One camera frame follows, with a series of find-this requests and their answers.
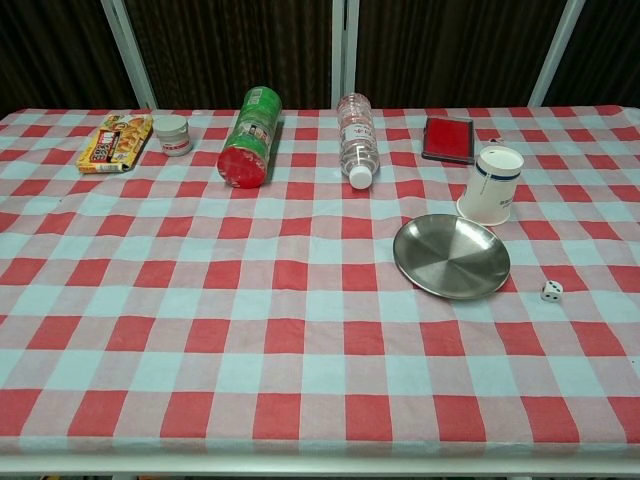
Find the white paper cup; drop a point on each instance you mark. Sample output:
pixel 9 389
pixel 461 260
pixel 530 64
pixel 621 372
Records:
pixel 487 192

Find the white die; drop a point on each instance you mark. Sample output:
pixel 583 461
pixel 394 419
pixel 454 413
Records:
pixel 551 291

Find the silver metal plate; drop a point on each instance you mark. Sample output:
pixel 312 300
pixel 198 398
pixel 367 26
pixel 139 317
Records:
pixel 450 257

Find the red white checkered tablecloth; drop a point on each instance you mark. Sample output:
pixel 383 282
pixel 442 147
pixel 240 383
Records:
pixel 280 310

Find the clear plastic water bottle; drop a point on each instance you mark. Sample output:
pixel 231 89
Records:
pixel 357 140

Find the green chips can red lid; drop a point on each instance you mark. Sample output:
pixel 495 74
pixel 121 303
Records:
pixel 250 140

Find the red ink pad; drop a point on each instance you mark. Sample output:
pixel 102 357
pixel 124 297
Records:
pixel 447 137

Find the small white plastic jar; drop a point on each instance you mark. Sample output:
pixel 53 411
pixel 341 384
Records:
pixel 172 137

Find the dark brown partition panel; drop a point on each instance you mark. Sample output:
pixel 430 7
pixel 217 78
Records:
pixel 610 50
pixel 230 45
pixel 450 50
pixel 50 50

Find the yellow snack packet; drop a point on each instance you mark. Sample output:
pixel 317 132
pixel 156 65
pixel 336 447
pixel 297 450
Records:
pixel 116 145

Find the white partition frame post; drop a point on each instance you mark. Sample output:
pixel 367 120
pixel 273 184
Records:
pixel 127 50
pixel 345 50
pixel 557 50

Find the white table edge frame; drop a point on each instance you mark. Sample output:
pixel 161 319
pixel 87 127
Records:
pixel 320 465

